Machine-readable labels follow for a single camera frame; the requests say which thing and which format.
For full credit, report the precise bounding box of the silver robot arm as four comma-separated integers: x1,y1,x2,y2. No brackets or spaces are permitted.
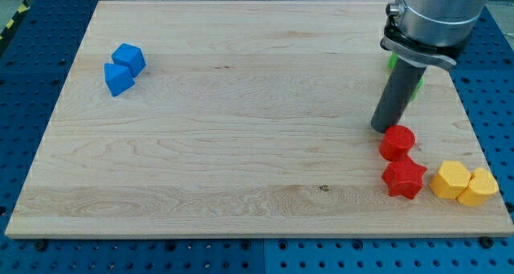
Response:
380,0,487,72

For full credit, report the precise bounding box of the blue cube block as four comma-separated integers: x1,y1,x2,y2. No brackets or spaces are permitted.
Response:
112,43,146,77

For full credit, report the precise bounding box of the red cylinder block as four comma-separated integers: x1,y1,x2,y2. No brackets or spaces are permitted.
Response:
378,125,415,162

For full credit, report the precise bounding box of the blue triangular prism block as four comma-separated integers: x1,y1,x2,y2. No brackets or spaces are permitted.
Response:
104,63,135,96

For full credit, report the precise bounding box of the green block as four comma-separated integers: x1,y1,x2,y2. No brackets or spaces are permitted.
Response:
388,52,424,101

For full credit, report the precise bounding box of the red star block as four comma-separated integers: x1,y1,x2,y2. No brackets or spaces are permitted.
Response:
381,156,427,199

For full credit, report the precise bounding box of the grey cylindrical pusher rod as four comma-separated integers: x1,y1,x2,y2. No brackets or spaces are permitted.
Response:
370,58,426,133

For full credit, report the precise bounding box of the yellow hexagon block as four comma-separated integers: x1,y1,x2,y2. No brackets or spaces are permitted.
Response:
429,161,471,199

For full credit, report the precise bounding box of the yellow heart block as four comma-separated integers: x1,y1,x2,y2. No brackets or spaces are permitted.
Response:
457,167,499,207

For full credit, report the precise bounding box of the black bolt left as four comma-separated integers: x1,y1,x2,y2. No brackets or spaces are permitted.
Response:
34,239,48,252

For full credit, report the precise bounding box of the black bolt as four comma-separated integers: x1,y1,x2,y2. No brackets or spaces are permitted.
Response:
479,236,494,249
34,239,48,252

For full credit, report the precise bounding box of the black bolt right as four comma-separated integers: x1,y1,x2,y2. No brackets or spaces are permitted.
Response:
479,236,494,249

